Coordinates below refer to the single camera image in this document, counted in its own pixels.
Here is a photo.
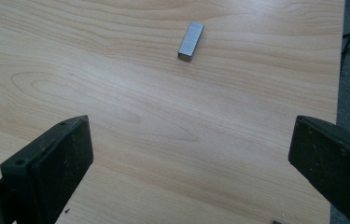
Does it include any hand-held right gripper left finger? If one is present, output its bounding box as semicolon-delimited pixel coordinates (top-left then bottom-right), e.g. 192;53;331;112
0;114;94;224

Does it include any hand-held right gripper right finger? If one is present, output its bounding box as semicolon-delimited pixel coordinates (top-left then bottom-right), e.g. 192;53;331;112
287;115;350;224

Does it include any silver staple strip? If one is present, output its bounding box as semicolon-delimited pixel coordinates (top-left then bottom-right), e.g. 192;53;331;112
176;21;205;63

